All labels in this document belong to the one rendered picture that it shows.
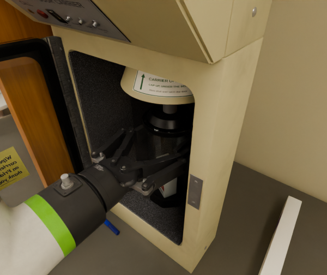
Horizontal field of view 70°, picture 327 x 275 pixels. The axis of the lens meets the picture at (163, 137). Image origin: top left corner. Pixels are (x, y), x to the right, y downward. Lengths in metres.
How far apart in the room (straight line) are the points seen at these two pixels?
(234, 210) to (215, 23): 0.56
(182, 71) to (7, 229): 0.26
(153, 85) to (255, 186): 0.52
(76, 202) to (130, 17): 0.23
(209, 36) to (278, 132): 0.59
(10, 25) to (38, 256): 0.37
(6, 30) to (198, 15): 0.38
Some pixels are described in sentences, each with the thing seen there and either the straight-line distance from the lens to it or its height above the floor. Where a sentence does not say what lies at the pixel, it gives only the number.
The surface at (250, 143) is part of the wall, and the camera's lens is 0.82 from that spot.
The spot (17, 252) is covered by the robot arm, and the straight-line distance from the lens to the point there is 0.32.
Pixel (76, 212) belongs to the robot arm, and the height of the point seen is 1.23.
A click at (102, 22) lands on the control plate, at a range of 0.27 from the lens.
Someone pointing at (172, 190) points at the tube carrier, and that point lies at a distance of 0.54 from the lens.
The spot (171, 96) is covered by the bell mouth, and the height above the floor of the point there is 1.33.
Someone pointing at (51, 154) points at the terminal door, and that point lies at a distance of 0.54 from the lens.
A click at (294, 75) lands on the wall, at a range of 0.70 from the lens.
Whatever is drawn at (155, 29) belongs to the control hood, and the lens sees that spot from 0.22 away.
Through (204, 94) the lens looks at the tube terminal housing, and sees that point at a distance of 0.27.
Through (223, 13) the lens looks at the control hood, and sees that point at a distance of 0.23.
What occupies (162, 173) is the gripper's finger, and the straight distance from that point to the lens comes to 0.39.
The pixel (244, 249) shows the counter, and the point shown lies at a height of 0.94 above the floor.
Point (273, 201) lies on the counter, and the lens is 0.76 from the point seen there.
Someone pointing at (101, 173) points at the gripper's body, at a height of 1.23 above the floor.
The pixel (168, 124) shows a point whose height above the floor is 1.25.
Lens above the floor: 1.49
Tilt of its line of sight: 37 degrees down
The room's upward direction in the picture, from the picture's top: straight up
